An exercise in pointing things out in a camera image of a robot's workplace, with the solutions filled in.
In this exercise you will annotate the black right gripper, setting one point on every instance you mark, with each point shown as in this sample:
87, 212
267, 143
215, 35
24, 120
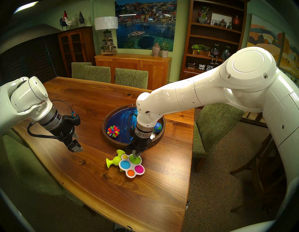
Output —
140, 143

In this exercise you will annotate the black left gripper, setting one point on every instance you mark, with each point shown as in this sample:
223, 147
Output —
65, 128

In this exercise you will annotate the white pop bubble toy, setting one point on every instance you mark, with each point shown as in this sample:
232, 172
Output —
126, 164

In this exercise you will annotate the lime green suction cup toy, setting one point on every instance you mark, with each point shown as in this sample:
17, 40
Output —
114, 161

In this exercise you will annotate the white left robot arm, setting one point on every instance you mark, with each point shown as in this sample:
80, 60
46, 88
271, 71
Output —
25, 98

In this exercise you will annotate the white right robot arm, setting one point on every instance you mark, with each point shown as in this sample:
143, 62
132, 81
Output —
247, 67

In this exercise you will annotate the round wooden blue resin tray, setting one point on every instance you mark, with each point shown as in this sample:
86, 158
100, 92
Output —
119, 119

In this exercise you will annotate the multicolour spiky ball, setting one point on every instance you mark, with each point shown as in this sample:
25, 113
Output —
113, 131

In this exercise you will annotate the blue green globe ball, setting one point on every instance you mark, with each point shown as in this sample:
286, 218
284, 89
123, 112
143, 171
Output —
158, 127

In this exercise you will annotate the wooden dining table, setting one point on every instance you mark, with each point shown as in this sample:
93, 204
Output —
149, 198

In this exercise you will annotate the green upholstered chair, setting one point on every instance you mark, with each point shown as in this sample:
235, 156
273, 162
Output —
28, 173
79, 70
217, 126
132, 78
98, 74

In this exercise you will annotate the light wood sideboard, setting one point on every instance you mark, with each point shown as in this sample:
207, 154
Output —
130, 67

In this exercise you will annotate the dark window shutters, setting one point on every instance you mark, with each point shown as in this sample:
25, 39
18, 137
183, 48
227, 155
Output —
28, 60

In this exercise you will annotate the dark wood glass cabinet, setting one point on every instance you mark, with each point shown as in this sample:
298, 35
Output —
76, 46

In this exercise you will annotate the small book stack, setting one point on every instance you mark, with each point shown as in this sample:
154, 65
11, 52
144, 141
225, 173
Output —
191, 65

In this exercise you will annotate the white pot with plant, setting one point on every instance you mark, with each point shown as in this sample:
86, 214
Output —
164, 53

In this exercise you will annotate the tiered plant stand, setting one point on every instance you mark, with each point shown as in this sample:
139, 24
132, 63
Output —
108, 42

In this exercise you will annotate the patterned ceramic vase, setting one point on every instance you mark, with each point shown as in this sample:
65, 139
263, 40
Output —
156, 49

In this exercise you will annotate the black white patterned cup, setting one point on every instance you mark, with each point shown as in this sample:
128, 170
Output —
202, 67
209, 68

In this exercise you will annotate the white rooster figurine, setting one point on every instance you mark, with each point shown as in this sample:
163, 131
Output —
68, 22

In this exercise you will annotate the wooden succulent planter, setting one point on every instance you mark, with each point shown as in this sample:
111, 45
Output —
201, 51

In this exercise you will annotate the dark bird figurine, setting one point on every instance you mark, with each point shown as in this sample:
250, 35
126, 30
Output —
81, 19

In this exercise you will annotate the white lamp shade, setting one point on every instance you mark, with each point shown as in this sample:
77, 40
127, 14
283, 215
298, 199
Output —
106, 23

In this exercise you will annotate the dark frog figurine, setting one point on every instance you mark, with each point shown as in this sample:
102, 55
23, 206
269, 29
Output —
214, 53
226, 53

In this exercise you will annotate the dark wooden chair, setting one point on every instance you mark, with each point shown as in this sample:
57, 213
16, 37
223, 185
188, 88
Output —
264, 177

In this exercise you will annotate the dark wood bookshelf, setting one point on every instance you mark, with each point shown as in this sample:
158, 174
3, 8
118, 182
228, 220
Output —
215, 38

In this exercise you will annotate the ceiling light panel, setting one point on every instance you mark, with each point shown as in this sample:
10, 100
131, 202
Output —
25, 7

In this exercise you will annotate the colourful parrot figurine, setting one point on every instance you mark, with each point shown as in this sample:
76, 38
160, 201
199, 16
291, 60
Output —
202, 15

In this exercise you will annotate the framed text sign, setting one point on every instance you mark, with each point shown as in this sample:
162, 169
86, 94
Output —
220, 18

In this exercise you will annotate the red lidded jar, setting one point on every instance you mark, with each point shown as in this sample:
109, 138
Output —
236, 21

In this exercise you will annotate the abstract landscape painting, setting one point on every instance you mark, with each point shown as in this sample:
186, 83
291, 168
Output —
264, 39

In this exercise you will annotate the harbour town wall picture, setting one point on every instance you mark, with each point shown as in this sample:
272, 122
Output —
144, 32

